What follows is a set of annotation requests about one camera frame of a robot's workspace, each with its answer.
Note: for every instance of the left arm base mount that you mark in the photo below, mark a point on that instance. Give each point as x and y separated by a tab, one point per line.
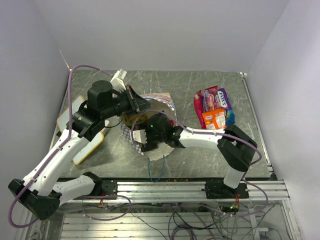
107	189

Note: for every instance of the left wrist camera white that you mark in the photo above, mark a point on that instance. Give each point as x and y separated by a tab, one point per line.
117	80

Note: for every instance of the green yellow Foxs candy bag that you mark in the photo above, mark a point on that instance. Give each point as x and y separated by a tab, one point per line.
128	120

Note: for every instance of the red REAL chips bag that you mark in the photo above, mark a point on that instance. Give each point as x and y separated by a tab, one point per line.
198	110

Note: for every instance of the green orange Foxs candy bag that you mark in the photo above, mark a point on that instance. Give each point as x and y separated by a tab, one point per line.
214	119

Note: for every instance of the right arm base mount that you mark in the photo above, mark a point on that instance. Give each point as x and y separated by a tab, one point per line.
216	189

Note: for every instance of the aluminium frame rail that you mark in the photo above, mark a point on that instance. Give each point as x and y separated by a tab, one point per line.
173	192

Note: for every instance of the purple Foxs candy bag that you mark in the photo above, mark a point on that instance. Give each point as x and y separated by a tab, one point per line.
222	100

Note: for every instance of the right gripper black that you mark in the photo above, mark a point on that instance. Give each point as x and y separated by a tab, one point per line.
149	145

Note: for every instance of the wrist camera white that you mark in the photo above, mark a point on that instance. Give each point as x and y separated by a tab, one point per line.
117	80
139	136

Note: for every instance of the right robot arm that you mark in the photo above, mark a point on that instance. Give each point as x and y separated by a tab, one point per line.
237	148

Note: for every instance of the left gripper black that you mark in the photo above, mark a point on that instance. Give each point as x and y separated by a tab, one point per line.
136	103

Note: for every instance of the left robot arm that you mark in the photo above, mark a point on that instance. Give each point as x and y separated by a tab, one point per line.
39	191

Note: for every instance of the blue checkered paper bag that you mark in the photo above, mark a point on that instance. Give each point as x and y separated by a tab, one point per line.
156	120

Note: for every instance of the blue Slendy fruit snack bag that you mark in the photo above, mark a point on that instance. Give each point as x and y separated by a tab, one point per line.
229	117

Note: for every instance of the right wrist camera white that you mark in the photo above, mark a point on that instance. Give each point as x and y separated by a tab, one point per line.
139	136

